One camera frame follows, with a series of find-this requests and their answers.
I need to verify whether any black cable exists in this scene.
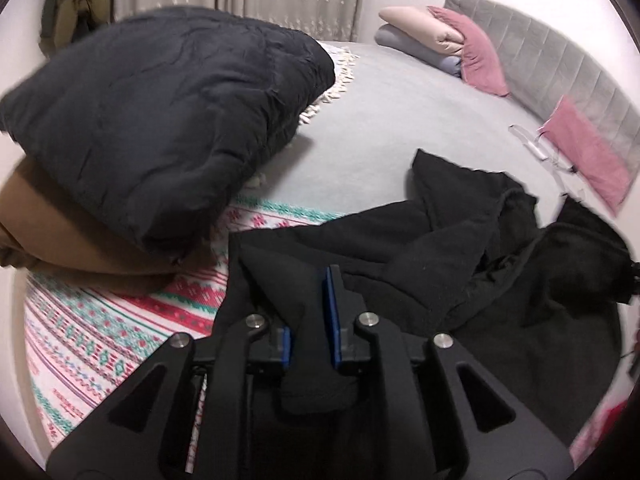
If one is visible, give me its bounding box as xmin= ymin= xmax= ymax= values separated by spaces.
xmin=537 ymin=127 xmax=583 ymax=196

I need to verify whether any beige folded pillow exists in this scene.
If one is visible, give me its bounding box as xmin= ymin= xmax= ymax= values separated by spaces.
xmin=378 ymin=6 xmax=466 ymax=56

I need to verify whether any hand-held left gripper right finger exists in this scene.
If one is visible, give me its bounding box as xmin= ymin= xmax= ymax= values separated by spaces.
xmin=325 ymin=265 xmax=572 ymax=480

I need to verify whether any grey padded headboard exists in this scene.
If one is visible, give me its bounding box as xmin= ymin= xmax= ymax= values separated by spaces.
xmin=444 ymin=0 xmax=640 ymax=161

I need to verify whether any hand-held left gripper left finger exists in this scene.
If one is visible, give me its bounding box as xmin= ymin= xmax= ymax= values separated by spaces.
xmin=46 ymin=313 xmax=292 ymax=480

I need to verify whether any grey folded pillow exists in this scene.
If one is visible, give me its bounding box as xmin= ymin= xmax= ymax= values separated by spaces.
xmin=375 ymin=25 xmax=463 ymax=78

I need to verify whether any folded navy quilted jacket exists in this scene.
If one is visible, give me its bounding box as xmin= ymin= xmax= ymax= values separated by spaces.
xmin=0 ymin=6 xmax=336 ymax=261

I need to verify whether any folded brown garment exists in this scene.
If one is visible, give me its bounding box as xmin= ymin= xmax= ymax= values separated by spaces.
xmin=0 ymin=157 xmax=201 ymax=297

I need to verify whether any pink velvet pillow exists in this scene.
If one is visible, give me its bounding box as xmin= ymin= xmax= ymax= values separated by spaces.
xmin=542 ymin=95 xmax=633 ymax=218
xmin=426 ymin=6 xmax=511 ymax=97

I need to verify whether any printed patterned blanket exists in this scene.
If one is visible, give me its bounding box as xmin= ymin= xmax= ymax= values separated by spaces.
xmin=22 ymin=45 xmax=361 ymax=461

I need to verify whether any black jacket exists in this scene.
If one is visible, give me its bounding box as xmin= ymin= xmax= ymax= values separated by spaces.
xmin=212 ymin=149 xmax=633 ymax=480

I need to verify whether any red object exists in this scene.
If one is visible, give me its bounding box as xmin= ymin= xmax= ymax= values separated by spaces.
xmin=570 ymin=400 xmax=632 ymax=466

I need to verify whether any olive hanging garment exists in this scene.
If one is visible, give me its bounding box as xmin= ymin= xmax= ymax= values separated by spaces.
xmin=54 ymin=0 xmax=110 ymax=47

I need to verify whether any dark hanging coat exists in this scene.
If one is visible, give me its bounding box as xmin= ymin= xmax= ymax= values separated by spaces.
xmin=40 ymin=0 xmax=116 ymax=53

